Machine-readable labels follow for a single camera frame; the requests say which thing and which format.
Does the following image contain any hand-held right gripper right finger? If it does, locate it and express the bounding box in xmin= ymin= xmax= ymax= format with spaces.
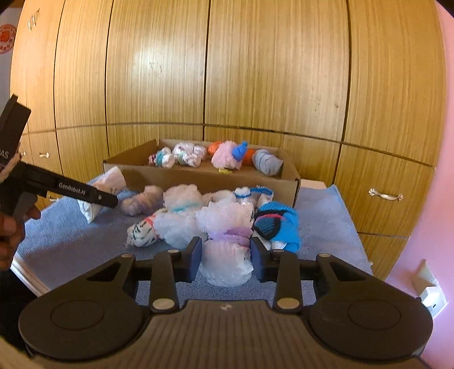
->
xmin=250 ymin=236 xmax=373 ymax=313

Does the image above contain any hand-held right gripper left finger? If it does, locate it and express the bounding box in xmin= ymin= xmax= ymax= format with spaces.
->
xmin=80 ymin=236 xmax=203 ymax=313

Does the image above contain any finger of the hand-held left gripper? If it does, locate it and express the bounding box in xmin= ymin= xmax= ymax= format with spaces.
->
xmin=46 ymin=169 xmax=119 ymax=210

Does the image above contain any white ribbed sock roll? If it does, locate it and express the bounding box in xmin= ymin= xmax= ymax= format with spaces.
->
xmin=77 ymin=166 xmax=127 ymax=224

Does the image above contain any blue black knit sock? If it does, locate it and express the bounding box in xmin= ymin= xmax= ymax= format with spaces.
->
xmin=253 ymin=200 xmax=302 ymax=253

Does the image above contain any white fuzzy purple-banded sock roll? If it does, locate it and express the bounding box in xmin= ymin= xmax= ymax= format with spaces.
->
xmin=196 ymin=200 xmax=254 ymax=287

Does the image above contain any white patterned sock roll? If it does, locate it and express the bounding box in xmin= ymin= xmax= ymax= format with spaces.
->
xmin=126 ymin=215 xmax=160 ymax=248

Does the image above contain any white fuzzy teal-banded sock roll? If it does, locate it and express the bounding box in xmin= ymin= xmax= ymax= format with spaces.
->
xmin=163 ymin=184 xmax=203 ymax=213

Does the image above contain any white blue-trimmed sock roll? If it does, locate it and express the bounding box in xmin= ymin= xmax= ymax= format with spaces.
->
xmin=234 ymin=185 xmax=274 ymax=206

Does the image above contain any pale pink sock roll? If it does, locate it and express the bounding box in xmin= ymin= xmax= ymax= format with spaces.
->
xmin=121 ymin=185 xmax=165 ymax=216

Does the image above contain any lilac white sock roll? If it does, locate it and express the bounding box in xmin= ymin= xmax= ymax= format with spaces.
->
xmin=204 ymin=190 xmax=236 ymax=206

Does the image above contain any cardboard box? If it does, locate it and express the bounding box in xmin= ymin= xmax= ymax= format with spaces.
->
xmin=102 ymin=138 xmax=302 ymax=210

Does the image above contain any pink teal multicoloured sock roll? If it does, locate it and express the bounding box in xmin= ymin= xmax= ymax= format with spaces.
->
xmin=148 ymin=147 xmax=176 ymax=168

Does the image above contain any grey sock roll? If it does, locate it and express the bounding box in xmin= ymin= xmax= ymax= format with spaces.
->
xmin=253 ymin=149 xmax=283 ymax=177

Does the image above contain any white fuzzy red-banded sock roll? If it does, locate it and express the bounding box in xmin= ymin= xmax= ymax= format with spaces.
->
xmin=173 ymin=142 xmax=207 ymax=167

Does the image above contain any pink fluffy sock roll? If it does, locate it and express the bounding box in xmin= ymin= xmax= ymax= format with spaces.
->
xmin=212 ymin=141 xmax=245 ymax=169

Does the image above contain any small blue knit hat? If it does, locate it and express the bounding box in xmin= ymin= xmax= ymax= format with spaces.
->
xmin=231 ymin=141 xmax=249 ymax=160

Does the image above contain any person's left forearm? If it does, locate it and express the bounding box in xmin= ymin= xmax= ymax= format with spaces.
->
xmin=0 ymin=156 xmax=18 ymax=183

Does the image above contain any person's left hand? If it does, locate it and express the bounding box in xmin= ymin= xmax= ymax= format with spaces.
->
xmin=0 ymin=204 xmax=41 ymax=272

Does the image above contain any blue towel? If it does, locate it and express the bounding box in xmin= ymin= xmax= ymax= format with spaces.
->
xmin=10 ymin=183 xmax=373 ymax=306

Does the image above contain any wooden wardrobe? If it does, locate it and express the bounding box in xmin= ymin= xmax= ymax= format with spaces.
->
xmin=9 ymin=0 xmax=445 ymax=281

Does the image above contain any red round wall decoration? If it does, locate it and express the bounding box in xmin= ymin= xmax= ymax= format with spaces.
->
xmin=0 ymin=24 xmax=16 ymax=54

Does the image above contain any white wall socket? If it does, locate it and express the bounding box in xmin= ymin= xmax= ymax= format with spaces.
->
xmin=411 ymin=259 xmax=448 ymax=313

